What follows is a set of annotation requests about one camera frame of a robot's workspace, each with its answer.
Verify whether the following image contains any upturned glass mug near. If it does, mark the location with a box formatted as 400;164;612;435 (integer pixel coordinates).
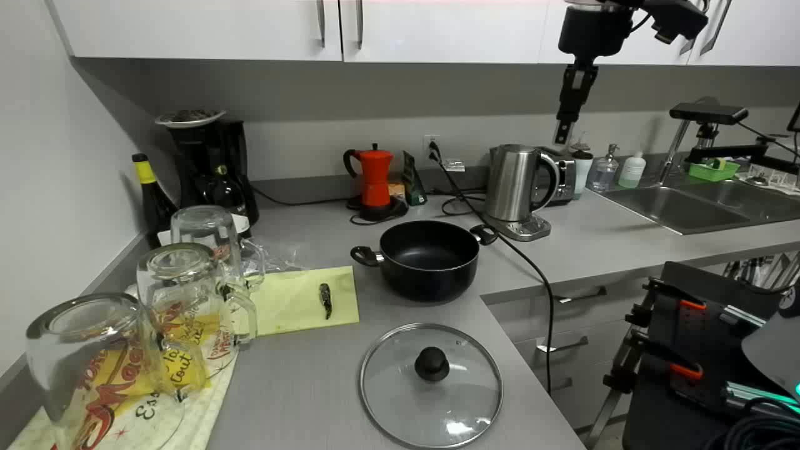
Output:
25;293;160;450

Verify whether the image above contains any soap dispenser bottle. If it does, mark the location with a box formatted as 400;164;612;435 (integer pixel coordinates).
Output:
618;153;645;188

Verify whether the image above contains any upturned glass mug middle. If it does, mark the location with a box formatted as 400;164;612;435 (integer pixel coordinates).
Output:
134;242;258;394

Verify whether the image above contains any upturned glass mug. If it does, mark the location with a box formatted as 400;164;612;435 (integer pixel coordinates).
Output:
134;242;258;394
25;293;160;450
169;204;264;283

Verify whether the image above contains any dark wine bottle yellow cap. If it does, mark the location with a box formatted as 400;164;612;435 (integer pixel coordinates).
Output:
133;153;175;247

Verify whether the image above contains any glass pot lid black knob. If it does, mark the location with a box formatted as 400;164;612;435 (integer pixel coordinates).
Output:
358;323;503;450

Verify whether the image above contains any stainless steel electric kettle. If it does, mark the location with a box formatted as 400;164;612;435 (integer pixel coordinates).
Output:
485;145;557;242

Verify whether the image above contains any upturned glass mug far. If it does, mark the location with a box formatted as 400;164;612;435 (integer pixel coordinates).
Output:
169;204;264;283

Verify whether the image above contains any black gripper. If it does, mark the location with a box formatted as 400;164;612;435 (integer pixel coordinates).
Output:
557;3;633;68

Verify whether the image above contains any patterned dish towel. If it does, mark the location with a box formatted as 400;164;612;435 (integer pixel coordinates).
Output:
7;338;237;450

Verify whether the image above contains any black coffee maker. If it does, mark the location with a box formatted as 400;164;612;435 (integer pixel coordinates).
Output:
154;109;260;224

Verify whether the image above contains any black camera on stand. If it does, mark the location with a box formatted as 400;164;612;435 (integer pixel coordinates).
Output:
657;100;797;183

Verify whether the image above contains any black power cable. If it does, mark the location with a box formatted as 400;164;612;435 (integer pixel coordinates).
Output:
425;140;557;394

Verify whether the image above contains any stainless steel sink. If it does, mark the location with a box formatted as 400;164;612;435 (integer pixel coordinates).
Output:
607;183;800;234

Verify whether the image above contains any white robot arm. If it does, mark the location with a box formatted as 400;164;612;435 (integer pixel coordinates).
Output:
557;0;708;64

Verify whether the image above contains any black perforated board with clamps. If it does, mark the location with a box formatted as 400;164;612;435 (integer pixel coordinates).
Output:
585;263;800;450

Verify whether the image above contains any red moka pot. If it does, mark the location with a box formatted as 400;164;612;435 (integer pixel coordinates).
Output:
342;145;393;210

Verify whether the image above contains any black cooking pot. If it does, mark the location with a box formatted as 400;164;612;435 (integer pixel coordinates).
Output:
350;219;497;302

